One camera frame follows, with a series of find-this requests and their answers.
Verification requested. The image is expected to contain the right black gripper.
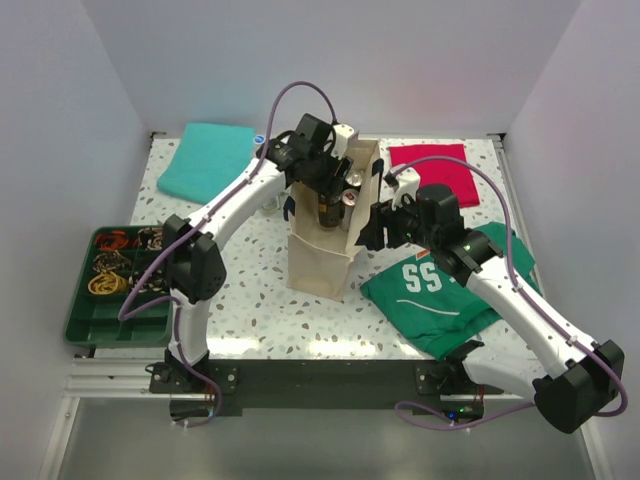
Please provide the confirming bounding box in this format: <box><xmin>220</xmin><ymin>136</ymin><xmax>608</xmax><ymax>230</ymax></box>
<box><xmin>359</xmin><ymin>189</ymin><xmax>438</xmax><ymax>252</ymax></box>

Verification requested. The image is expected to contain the beige canvas bag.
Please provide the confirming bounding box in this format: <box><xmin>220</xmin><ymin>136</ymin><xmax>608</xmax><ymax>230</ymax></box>
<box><xmin>284</xmin><ymin>139</ymin><xmax>384</xmax><ymax>301</ymax></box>

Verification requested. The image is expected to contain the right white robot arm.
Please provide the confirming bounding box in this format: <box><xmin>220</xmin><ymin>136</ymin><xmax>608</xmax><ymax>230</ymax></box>
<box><xmin>358</xmin><ymin>185</ymin><xmax>629</xmax><ymax>433</ymax></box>

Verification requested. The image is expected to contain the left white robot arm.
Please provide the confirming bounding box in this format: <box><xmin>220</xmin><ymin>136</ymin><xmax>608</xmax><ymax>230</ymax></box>
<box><xmin>163</xmin><ymin>114</ymin><xmax>358</xmax><ymax>392</ymax></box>

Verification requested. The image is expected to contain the red folded cloth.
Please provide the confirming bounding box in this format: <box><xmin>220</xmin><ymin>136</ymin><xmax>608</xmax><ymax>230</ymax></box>
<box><xmin>390</xmin><ymin>143</ymin><xmax>480</xmax><ymax>208</ymax></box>

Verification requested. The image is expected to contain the green jersey shirt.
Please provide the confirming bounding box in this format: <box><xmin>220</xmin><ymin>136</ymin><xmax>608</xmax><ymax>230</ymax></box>
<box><xmin>360</xmin><ymin>221</ymin><xmax>537</xmax><ymax>362</ymax></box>

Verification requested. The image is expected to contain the teal folded towel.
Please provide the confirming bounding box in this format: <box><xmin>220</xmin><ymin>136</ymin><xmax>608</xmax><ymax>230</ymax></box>
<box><xmin>156</xmin><ymin>123</ymin><xmax>255</xmax><ymax>205</ymax></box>

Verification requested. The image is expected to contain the brown rubber band pile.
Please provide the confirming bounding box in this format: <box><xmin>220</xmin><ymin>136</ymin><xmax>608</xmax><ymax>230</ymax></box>
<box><xmin>134</xmin><ymin>226</ymin><xmax>164</xmax><ymax>251</ymax></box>

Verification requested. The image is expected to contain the orange rubber band pile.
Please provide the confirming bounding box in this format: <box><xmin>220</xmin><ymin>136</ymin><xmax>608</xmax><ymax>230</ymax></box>
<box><xmin>94</xmin><ymin>229</ymin><xmax>133</xmax><ymax>251</ymax></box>

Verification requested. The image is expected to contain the green compartment tray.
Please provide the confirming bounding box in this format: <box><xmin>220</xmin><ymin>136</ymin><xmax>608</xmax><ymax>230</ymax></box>
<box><xmin>63</xmin><ymin>225</ymin><xmax>172</xmax><ymax>349</ymax></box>

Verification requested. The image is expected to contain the tan rubber band pile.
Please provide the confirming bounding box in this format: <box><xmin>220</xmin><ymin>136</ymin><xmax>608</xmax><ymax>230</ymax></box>
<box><xmin>92</xmin><ymin>251</ymin><xmax>132</xmax><ymax>273</ymax></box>

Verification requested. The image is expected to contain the yellow rubber band pile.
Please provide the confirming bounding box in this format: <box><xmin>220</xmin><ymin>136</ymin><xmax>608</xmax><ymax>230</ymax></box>
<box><xmin>87</xmin><ymin>272</ymin><xmax>128</xmax><ymax>296</ymax></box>

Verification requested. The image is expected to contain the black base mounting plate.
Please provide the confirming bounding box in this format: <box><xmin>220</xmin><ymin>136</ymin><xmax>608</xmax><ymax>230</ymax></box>
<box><xmin>145</xmin><ymin>357</ymin><xmax>490</xmax><ymax>422</ymax></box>

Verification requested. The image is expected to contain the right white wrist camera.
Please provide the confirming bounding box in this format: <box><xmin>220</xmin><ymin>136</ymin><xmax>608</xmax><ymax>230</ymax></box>
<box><xmin>384</xmin><ymin>166</ymin><xmax>421</xmax><ymax>210</ymax></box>

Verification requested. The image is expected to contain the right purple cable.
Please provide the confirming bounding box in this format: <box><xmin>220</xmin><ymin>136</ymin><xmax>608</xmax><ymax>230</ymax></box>
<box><xmin>384</xmin><ymin>155</ymin><xmax>629</xmax><ymax>427</ymax></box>

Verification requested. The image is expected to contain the purple cable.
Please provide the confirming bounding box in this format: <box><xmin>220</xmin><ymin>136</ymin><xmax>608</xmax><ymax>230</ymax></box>
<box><xmin>384</xmin><ymin>155</ymin><xmax>629</xmax><ymax>427</ymax></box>
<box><xmin>118</xmin><ymin>81</ymin><xmax>341</xmax><ymax>429</ymax></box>

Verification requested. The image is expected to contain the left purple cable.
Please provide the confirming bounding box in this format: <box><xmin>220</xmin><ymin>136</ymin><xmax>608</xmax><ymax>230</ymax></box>
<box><xmin>118</xmin><ymin>81</ymin><xmax>341</xmax><ymax>429</ymax></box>

